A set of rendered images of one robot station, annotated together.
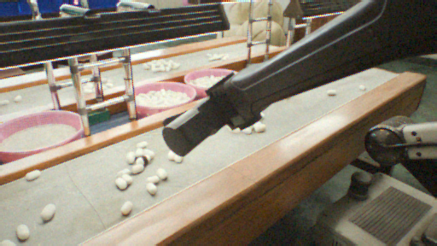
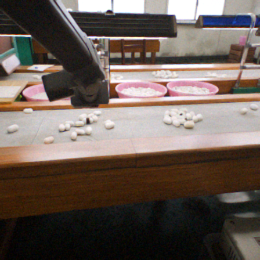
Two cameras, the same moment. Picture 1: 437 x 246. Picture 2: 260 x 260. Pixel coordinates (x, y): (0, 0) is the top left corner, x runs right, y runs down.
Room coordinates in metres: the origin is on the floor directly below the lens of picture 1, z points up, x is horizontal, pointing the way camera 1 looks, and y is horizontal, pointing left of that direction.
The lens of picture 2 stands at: (0.11, -0.37, 1.11)
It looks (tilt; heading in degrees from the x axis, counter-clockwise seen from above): 26 degrees down; 33
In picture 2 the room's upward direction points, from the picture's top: 2 degrees clockwise
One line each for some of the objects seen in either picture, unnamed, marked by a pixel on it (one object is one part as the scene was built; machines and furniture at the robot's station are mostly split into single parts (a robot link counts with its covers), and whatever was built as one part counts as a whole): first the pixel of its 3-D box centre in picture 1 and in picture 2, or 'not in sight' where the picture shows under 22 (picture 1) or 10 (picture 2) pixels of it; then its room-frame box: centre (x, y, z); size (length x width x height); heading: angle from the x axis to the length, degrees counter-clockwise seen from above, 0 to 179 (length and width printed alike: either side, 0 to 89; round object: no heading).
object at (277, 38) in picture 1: (256, 36); not in sight; (4.12, -0.48, 0.40); 0.74 x 0.56 x 0.38; 140
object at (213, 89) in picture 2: (214, 88); (190, 94); (1.32, 0.01, 0.72); 0.27 x 0.27 x 0.10
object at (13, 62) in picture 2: not in sight; (8, 64); (0.89, 0.96, 0.83); 0.30 x 0.06 x 0.07; 44
